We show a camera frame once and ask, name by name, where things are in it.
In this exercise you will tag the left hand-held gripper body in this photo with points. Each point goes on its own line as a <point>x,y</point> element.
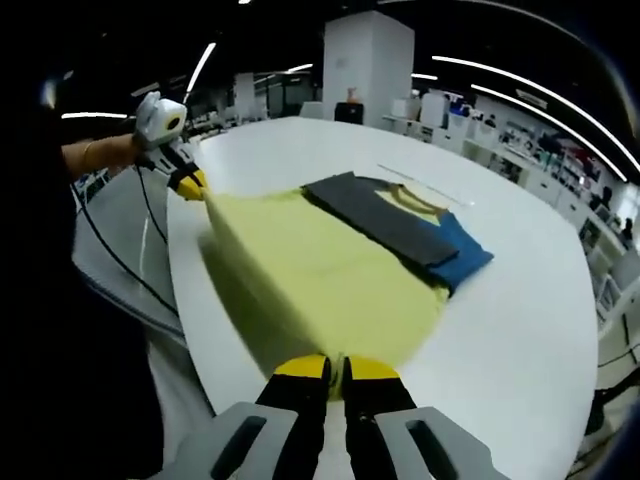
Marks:
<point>172,125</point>

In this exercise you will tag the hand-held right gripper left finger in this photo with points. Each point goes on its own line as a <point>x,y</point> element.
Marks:
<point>280,440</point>

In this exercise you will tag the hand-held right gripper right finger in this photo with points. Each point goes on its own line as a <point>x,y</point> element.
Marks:
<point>390,440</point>

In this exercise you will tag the yellow blue grey garment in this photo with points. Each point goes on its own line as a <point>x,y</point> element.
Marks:
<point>310,260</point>

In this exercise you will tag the person's left hand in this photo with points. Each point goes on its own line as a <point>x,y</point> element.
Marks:
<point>147,122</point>

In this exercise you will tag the black cabinet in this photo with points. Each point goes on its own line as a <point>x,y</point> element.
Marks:
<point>348,112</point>

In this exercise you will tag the orange bottle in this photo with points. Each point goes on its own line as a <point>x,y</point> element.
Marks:
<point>354,95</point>

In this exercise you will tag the person's black clothing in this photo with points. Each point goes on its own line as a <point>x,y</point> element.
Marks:
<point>75,350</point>

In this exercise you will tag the white square pillar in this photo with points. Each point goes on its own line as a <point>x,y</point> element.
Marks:
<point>367,70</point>

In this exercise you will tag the tall white cabinet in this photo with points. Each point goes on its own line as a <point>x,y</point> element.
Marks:
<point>434,109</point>

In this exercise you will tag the long ceiling light strip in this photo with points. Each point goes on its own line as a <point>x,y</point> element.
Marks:
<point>440,58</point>

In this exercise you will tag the short ceiling light strip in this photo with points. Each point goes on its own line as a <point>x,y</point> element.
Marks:
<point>475,87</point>

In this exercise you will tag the long white counter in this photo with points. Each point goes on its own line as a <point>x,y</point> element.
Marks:
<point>530,175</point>

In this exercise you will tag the ceiling air vent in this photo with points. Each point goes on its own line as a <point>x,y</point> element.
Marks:
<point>531,97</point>

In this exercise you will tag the red blue wall display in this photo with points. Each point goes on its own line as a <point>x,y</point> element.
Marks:
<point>572,157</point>

